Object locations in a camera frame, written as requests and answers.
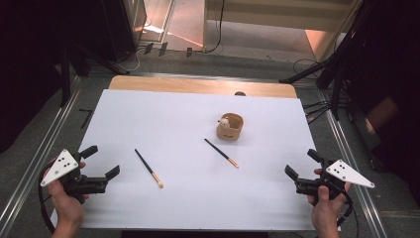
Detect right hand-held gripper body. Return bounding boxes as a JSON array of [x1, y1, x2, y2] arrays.
[[295, 159, 376, 203]]

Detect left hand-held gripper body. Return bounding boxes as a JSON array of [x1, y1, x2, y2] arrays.
[[40, 149, 109, 203]]

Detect black makeup brush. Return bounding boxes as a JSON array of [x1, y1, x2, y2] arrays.
[[134, 148, 164, 189], [203, 138, 240, 169]]

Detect wooden brush holder with figurine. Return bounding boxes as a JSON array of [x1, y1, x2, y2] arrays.
[[216, 112, 245, 142]]

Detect person's right hand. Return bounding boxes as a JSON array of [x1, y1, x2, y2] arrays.
[[307, 182, 352, 231]]

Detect person's left hand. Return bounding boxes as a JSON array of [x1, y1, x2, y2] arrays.
[[47, 179, 90, 230]]

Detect dim brown object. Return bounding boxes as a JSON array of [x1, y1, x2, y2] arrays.
[[366, 96, 401, 135]]

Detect black metal stand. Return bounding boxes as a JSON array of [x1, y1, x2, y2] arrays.
[[58, 41, 131, 107]]

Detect white board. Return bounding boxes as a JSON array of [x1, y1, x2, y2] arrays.
[[51, 88, 341, 231]]

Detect black tripod stand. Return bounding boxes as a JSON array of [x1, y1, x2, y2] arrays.
[[278, 0, 375, 121]]

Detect wooden table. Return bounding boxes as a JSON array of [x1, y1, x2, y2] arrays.
[[108, 74, 298, 99]]

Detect dark cabinet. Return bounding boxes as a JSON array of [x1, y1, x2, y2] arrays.
[[98, 0, 148, 63]]

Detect beige shelf unit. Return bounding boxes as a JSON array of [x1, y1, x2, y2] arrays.
[[202, 0, 362, 61]]

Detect metal floor rail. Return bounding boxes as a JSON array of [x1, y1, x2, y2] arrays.
[[0, 75, 83, 234], [316, 88, 388, 238]]

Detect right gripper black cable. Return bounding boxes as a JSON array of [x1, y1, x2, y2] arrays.
[[336, 189, 361, 238]]

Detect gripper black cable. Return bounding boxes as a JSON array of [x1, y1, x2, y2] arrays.
[[38, 165, 57, 234], [336, 189, 361, 238]]

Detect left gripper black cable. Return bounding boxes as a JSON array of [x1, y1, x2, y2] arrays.
[[38, 165, 57, 234]]

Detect bundle of black cables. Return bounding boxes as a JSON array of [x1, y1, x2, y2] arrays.
[[301, 99, 333, 125]]

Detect looped black floor cable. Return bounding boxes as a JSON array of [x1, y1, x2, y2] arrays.
[[292, 58, 321, 76]]

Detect white floor cable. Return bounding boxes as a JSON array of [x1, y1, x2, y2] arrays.
[[115, 46, 147, 73]]

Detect hanging black cable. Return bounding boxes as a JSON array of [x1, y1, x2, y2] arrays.
[[203, 0, 226, 55]]

